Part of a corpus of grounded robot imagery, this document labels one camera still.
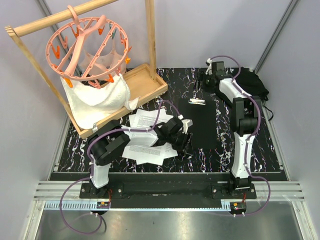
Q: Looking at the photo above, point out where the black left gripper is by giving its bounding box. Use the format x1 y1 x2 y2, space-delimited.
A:
167 130 194 155

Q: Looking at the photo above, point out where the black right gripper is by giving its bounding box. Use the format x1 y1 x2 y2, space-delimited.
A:
192 71 215 94

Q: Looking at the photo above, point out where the black clipboard folder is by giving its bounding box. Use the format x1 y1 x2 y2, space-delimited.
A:
178 89 217 150

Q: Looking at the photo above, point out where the printed paper sheet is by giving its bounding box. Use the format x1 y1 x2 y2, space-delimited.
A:
122 145 164 166
128 108 173 129

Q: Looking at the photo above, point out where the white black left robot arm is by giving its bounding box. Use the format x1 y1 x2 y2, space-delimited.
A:
87 115 193 198

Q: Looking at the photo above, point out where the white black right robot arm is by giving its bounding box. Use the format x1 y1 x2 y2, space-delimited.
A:
196 58 261 199

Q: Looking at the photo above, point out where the paper sheet with drawing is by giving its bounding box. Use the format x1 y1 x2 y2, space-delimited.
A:
161 143 178 159

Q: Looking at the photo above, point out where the black marble pattern mat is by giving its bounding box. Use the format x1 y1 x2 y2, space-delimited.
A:
50 68 288 181

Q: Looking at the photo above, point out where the black cloth bundle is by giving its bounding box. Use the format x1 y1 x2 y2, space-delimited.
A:
236 67 269 101

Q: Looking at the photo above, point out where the sheer pink mesh garment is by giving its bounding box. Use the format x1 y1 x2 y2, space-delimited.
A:
78 40 123 75

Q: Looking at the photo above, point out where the white towel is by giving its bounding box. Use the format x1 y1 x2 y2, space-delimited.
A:
60 74 139 130

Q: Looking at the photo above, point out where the pink round clip hanger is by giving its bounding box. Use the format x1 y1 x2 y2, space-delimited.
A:
45 5 132 89

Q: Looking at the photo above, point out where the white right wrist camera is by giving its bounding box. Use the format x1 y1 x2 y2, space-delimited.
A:
205 58 215 75

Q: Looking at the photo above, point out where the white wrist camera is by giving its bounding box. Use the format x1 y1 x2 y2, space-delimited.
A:
205 58 215 75
182 119 193 134

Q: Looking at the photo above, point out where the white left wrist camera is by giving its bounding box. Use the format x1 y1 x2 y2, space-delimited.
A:
182 119 193 134

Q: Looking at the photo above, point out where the wooden drying rack frame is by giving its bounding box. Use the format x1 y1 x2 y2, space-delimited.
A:
5 0 168 139

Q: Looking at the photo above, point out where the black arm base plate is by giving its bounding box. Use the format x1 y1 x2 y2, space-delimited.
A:
79 172 257 200

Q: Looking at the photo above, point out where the aluminium rail frame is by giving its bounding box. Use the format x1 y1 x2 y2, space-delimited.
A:
23 175 320 240

